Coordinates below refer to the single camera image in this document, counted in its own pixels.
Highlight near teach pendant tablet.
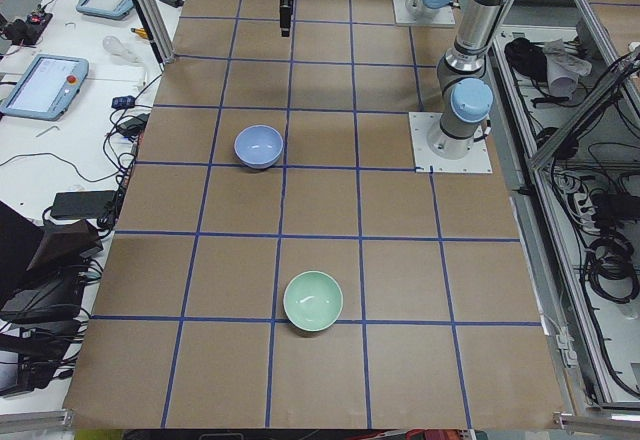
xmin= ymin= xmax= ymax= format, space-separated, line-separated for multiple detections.
xmin=1 ymin=54 xmax=89 ymax=121

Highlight blue ceramic bowl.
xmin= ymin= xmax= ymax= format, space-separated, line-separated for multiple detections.
xmin=234 ymin=125 xmax=284 ymax=170

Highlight white square mounting plate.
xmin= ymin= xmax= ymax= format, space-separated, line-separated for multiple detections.
xmin=408 ymin=112 xmax=493 ymax=174

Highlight green ceramic bowl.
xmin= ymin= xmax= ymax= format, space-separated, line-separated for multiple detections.
xmin=283 ymin=270 xmax=344 ymax=333

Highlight aluminium frame post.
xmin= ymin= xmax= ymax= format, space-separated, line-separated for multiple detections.
xmin=132 ymin=0 xmax=175 ymax=65

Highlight teach pendant tablet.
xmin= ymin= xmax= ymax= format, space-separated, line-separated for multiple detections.
xmin=1 ymin=54 xmax=89 ymax=121
xmin=76 ymin=0 xmax=134 ymax=20

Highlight brown paper table mat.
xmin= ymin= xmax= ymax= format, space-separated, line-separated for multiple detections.
xmin=65 ymin=0 xmax=564 ymax=429

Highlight white power strip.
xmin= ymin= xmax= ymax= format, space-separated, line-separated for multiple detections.
xmin=566 ymin=180 xmax=600 ymax=236

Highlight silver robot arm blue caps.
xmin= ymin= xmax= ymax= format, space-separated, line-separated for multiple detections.
xmin=427 ymin=0 xmax=513 ymax=159

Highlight far teach pendant tablet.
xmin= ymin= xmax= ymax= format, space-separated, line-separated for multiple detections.
xmin=76 ymin=0 xmax=134 ymax=20

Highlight gold cylindrical tool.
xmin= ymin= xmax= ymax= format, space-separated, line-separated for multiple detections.
xmin=130 ymin=28 xmax=149 ymax=40

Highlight black flat power brick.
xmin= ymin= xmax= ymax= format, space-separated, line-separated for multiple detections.
xmin=50 ymin=190 xmax=116 ymax=220

